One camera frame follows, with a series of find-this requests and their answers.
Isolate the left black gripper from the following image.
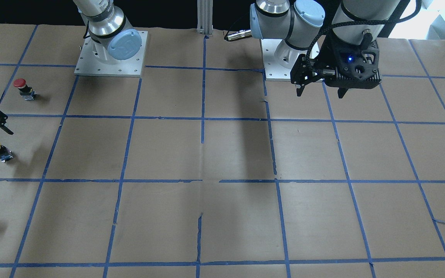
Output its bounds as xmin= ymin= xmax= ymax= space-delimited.
xmin=290 ymin=39 xmax=382 ymax=99

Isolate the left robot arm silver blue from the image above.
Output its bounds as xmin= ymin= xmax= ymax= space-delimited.
xmin=224 ymin=0 xmax=422 ymax=98

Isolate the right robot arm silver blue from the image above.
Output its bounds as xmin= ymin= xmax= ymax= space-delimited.
xmin=0 ymin=0 xmax=147 ymax=162

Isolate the red push button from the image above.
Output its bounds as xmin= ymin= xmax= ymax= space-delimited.
xmin=13 ymin=78 xmax=36 ymax=101

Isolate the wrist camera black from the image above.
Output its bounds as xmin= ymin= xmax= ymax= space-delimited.
xmin=320 ymin=36 xmax=382 ymax=89

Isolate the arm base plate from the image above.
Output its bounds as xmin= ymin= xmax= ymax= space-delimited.
xmin=74 ymin=31 xmax=149 ymax=78
xmin=261 ymin=39 xmax=306 ymax=82

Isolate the aluminium frame post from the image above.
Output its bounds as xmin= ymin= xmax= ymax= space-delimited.
xmin=196 ymin=0 xmax=213 ymax=36

